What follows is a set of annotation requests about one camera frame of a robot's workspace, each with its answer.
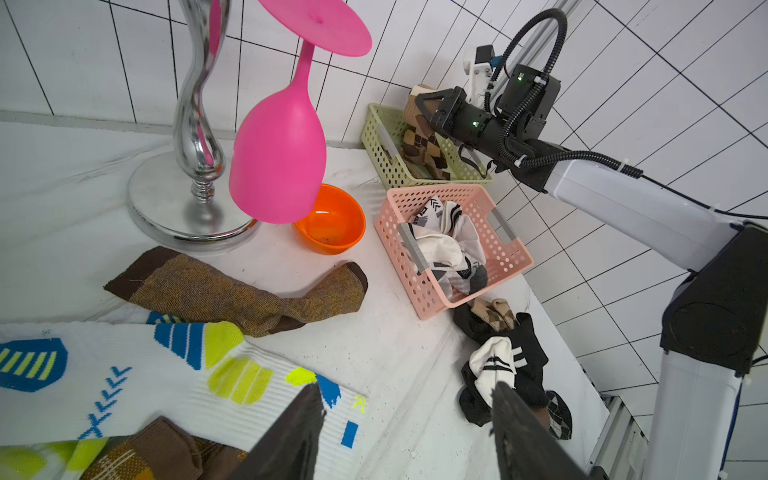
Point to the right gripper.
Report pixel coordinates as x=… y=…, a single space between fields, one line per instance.
x=507 y=123

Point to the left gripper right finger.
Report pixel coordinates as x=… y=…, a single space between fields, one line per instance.
x=525 y=450

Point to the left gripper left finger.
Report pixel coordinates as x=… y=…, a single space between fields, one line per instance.
x=289 y=448

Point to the brown argyle sock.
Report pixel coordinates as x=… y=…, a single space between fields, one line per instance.
x=420 y=148

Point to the white sock grey pattern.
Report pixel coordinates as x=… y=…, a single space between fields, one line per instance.
x=450 y=244

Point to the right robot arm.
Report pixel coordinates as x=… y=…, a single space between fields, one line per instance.
x=678 y=88

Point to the pink plastic basket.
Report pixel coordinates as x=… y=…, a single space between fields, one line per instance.
x=506 y=255

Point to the green plastic basket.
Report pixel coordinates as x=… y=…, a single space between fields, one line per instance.
x=383 y=138

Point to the black grey argyle sock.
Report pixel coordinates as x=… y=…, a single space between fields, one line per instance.
x=561 y=420

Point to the black white sock pile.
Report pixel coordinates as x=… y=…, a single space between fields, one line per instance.
x=508 y=351

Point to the yellow brown plaid sock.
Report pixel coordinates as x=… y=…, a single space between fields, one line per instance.
x=162 y=450

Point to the orange plastic bowl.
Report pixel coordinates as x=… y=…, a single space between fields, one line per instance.
x=336 y=223

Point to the brown long sock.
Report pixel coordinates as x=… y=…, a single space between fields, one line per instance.
x=170 y=282

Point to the pink plastic goblet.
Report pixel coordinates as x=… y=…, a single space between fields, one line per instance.
x=280 y=151

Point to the white sock yellow blue patches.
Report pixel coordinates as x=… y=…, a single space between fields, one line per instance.
x=96 y=380

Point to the chrome cup holder stand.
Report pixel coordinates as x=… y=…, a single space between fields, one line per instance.
x=181 y=198

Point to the aluminium rail frame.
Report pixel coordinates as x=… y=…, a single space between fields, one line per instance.
x=622 y=446

